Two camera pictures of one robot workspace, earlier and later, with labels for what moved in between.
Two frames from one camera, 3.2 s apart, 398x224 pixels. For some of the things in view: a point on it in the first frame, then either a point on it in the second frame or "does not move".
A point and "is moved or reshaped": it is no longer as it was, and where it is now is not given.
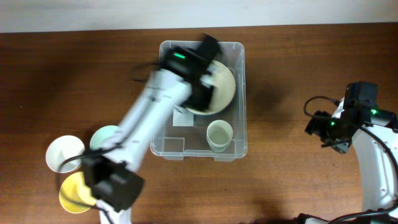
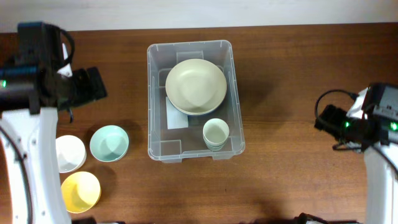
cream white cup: (219, 135) is moved or reshaped
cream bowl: (221, 76) is moved or reshaped
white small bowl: (62, 148) does not move
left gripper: (195, 107) to (89, 94)
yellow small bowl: (74, 187) does not move
